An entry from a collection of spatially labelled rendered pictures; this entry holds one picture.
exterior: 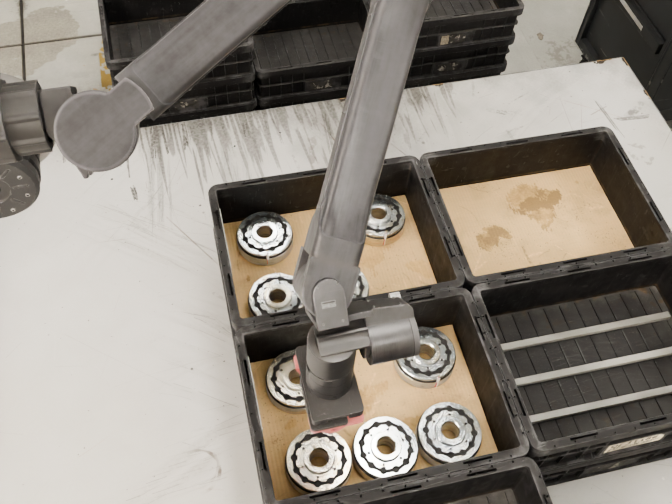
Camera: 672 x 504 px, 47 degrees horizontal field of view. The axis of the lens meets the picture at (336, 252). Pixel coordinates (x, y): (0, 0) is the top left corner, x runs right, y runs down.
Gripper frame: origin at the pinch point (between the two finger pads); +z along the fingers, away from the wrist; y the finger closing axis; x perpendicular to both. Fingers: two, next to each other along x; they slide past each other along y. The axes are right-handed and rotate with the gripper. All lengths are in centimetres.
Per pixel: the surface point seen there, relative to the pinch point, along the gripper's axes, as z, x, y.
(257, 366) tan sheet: 23.4, 6.6, 19.0
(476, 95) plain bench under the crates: 37, -60, 85
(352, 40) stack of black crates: 70, -46, 146
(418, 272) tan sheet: 23.7, -26.0, 31.3
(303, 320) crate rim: 13.4, -1.6, 20.6
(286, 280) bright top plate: 20.6, -1.4, 33.0
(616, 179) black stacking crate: 19, -69, 41
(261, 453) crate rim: 14.6, 9.1, 0.9
